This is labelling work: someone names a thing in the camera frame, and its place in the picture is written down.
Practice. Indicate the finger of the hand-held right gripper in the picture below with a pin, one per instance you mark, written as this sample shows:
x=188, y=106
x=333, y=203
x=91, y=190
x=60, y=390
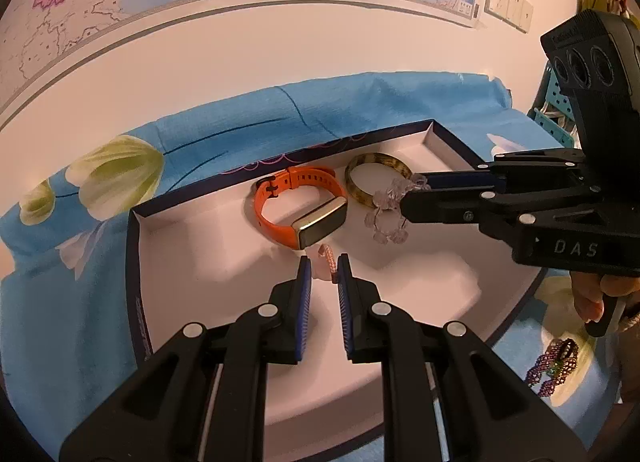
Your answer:
x=525, y=166
x=450, y=207

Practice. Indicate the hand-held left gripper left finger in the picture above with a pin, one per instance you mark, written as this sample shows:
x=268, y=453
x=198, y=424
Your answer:
x=304, y=302

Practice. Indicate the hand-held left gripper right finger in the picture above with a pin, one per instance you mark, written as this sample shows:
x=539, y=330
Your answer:
x=345, y=302

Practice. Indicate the white box tray navy rim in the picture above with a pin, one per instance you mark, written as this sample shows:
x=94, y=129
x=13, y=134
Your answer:
x=200, y=267

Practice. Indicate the dark purple beaded ornament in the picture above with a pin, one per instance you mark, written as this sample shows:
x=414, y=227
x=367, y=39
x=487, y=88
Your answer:
x=564, y=353
x=542, y=377

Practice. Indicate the person's right hand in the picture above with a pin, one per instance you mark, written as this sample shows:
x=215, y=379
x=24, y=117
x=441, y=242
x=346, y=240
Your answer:
x=582, y=297

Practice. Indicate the teal perforated plastic rack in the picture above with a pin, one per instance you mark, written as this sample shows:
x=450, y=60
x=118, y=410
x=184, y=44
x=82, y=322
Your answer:
x=555, y=96

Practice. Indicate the yellow coat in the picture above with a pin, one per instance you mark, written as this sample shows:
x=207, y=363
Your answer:
x=597, y=1

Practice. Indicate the tortoiseshell bangle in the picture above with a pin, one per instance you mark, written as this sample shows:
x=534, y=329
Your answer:
x=352, y=189

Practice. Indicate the blue floral cloth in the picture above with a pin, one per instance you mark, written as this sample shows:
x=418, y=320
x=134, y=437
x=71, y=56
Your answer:
x=60, y=302

